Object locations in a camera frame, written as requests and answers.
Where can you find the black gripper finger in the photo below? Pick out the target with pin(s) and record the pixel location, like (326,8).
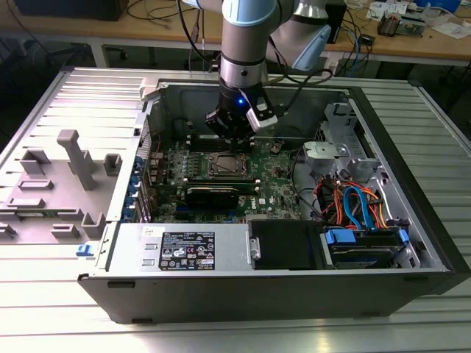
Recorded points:
(221,125)
(247,138)

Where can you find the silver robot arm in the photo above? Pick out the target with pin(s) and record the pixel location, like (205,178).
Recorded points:
(243,44)

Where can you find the RAM slot with white clips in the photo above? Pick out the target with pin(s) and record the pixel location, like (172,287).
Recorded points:
(197,143)

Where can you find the green motherboard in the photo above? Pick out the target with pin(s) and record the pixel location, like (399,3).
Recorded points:
(272,176)

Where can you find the black graphics card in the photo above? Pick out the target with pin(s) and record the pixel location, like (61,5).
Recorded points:
(211,198)

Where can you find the blue card retention clip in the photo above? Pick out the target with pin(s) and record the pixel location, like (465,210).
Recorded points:
(129,215)
(134,182)
(131,201)
(138,163)

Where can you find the silver disk bay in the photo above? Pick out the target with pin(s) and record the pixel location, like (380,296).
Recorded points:
(338,114)

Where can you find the black computer tower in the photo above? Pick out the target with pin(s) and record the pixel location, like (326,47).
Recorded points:
(335,22)

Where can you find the small black box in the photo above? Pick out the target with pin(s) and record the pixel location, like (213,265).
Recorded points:
(368,40)

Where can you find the silver power supply unit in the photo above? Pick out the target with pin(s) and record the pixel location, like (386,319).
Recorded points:
(129,250)

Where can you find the black open PC case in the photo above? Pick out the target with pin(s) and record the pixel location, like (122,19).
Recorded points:
(257,294)

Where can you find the hard disk in blue carrier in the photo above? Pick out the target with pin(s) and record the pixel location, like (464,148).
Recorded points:
(353,253)

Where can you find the copper heatsink cooler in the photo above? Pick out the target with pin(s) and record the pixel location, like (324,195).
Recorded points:
(389,24)

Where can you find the wooden desk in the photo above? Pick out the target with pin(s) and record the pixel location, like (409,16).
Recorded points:
(404,48)

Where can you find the black monitor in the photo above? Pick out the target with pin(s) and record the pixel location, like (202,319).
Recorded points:
(73,9)

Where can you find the grey parts rack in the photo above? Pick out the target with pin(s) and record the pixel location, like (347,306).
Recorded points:
(55,206)

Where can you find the blue plastic clip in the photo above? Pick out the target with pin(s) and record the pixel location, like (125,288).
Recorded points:
(84,251)

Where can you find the grey electronics box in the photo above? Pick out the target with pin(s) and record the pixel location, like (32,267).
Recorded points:
(412,25)

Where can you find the white papers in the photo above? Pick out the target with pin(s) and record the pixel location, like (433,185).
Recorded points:
(452,30)

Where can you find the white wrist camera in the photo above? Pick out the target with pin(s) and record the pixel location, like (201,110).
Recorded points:
(263,115)

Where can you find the silver bracket with round hole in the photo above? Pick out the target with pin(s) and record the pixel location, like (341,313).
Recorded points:
(324,150)

